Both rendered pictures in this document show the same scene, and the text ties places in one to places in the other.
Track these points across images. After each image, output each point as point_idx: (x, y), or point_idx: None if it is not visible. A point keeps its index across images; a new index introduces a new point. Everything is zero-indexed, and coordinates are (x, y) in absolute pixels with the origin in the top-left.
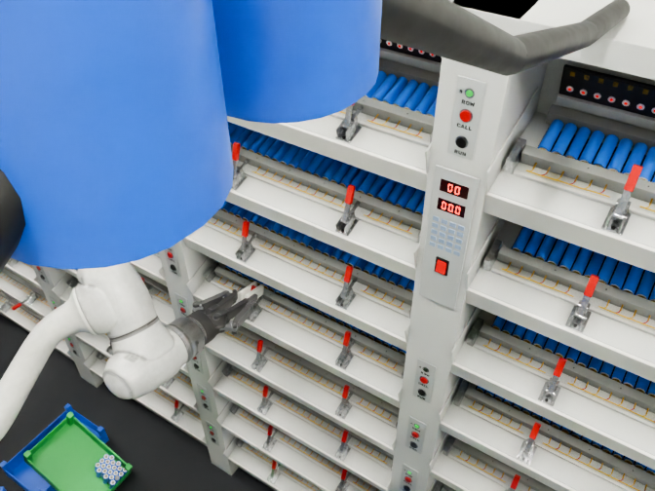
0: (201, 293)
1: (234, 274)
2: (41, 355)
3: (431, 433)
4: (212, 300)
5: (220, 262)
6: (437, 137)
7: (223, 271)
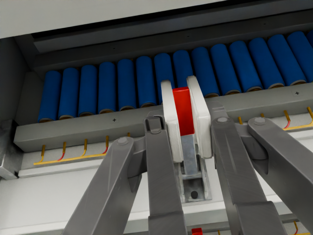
0: (10, 219)
1: (73, 119)
2: None
3: None
4: (106, 209)
5: (33, 31)
6: None
7: (40, 128)
